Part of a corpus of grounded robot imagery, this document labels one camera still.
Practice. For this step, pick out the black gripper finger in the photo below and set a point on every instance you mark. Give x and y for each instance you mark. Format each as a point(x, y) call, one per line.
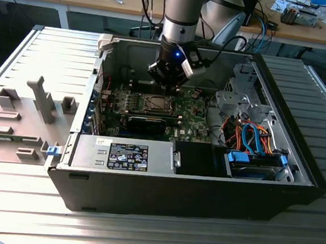
point(181, 78)
point(157, 71)

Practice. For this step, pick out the silver CPU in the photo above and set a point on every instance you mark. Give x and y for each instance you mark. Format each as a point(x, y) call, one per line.
point(158, 103)

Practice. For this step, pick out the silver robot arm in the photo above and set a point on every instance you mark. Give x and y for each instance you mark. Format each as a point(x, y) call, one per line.
point(179, 15)

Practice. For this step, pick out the black RAM slot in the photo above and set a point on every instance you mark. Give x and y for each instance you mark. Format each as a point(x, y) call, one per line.
point(143, 90)
point(143, 87)
point(118, 110)
point(143, 83)

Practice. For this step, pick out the CPU socket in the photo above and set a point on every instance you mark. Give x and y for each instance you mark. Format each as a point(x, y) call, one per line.
point(143, 109)

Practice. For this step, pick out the black CPU cooler heatsink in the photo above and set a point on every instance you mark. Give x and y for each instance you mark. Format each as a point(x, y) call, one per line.
point(289, 16)

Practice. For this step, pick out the round coin battery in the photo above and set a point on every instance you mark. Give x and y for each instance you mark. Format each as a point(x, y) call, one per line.
point(194, 95)

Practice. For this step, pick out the green motherboard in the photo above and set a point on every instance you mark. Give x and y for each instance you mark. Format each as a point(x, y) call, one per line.
point(192, 124)

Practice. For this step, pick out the black expansion card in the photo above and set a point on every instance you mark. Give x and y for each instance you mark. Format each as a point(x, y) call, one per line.
point(145, 125)

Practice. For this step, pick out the silver metal drive cage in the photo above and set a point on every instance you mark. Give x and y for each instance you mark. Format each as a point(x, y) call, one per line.
point(239, 103)

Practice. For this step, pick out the pale grey slanted panel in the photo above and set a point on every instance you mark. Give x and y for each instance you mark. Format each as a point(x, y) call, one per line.
point(232, 29)

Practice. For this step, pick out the blue expansion card retainer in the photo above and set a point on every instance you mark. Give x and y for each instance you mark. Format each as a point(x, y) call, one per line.
point(89, 118)

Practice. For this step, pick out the black upright box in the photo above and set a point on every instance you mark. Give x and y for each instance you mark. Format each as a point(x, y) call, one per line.
point(251, 10)

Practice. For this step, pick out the silver power supply unit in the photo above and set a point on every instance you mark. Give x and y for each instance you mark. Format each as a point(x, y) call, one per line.
point(92, 150)

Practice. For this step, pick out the light wooden desk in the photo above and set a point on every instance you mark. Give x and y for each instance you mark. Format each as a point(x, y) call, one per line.
point(302, 34)
point(76, 0)

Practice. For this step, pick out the hard disk in blue carrier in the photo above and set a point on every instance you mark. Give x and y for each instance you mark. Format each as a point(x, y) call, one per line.
point(250, 170)

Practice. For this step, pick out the black PC case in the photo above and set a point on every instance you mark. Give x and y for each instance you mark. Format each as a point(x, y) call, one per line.
point(173, 197)

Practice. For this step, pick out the grey parts rack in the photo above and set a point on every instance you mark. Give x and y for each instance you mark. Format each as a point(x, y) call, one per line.
point(50, 135)

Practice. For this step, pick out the blue case latch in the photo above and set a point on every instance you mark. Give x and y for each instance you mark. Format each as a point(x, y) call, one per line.
point(52, 151)

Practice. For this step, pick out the silver metal device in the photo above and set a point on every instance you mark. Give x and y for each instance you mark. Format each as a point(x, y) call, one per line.
point(307, 19)

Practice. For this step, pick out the green RAM stick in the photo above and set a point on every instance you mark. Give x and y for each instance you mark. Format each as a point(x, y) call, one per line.
point(3, 139)

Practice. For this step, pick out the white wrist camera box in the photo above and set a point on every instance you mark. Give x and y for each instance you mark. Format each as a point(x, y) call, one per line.
point(195, 63)

